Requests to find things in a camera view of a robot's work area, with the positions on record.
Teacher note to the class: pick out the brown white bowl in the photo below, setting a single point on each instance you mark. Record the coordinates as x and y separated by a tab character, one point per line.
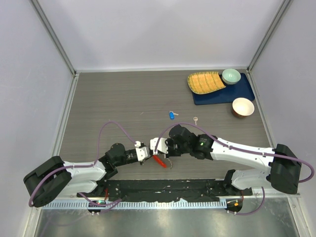
242	107

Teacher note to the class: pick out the right aluminium frame post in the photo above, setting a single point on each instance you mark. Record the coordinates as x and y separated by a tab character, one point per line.
283	8

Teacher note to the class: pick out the plain silver key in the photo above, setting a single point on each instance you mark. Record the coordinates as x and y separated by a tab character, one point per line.
195	120

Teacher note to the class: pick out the aluminium frame post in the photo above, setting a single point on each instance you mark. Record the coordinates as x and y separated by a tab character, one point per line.
283	8
52	34

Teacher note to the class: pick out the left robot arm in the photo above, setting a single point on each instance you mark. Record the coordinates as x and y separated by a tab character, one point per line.
56	177

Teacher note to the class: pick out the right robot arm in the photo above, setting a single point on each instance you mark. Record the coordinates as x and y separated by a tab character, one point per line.
269	167

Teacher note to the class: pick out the dark blue tray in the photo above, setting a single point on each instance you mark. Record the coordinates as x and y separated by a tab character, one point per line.
228	94

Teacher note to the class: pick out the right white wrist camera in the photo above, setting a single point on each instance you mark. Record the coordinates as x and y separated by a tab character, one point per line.
158	146

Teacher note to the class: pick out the left aluminium frame post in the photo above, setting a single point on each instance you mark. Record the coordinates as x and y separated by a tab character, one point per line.
52	34

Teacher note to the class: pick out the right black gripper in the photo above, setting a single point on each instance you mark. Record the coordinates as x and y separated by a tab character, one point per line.
168	141

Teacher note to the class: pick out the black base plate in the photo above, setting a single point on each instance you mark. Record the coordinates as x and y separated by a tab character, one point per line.
191	190

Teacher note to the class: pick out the yellow woven bamboo plate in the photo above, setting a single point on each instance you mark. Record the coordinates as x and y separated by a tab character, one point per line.
205	82

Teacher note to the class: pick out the white slotted cable duct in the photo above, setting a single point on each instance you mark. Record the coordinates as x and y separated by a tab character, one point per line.
64	204

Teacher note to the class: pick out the blue tagged key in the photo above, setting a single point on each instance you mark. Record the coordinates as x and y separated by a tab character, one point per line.
172	115

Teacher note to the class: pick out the light green bowl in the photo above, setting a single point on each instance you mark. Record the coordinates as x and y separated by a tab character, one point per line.
231	76

